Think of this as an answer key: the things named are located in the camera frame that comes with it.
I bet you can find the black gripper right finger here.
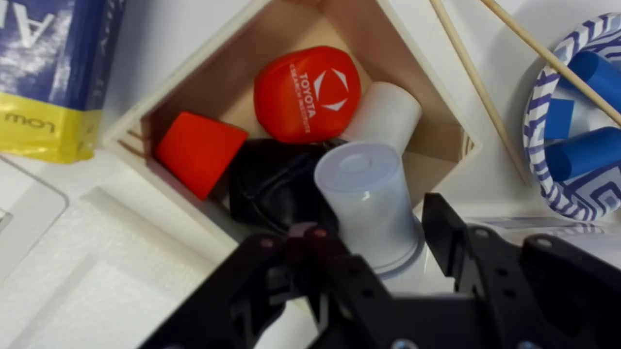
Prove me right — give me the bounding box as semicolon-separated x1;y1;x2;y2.
419;191;621;349

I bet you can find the blue and yellow book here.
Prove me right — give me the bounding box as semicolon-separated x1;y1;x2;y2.
0;0;130;166

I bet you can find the black object in box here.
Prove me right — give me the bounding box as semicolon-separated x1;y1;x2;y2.
225;137;342;239

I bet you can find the clear plastic sheet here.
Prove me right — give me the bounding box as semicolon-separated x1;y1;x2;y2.
0;156;72;282

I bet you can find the orange Toyota foam ball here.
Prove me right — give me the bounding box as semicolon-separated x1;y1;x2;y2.
253;44;365;146

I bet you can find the white cylinder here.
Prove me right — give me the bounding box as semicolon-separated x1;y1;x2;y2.
340;80;425;160

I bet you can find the translucent white cup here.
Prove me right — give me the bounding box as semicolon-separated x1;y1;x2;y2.
313;140;427;280

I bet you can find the small wooden box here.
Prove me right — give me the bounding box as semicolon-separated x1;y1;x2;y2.
101;0;483;251

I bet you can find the short blue foam cylinder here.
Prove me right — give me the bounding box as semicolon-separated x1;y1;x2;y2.
542;98;579;144

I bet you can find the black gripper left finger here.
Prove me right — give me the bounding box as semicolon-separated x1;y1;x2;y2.
138;222;392;349

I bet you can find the red cup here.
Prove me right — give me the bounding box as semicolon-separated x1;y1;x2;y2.
152;109;251;204

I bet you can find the wooden chopstick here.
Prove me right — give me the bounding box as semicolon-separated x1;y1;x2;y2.
427;0;536;187
480;0;621;129

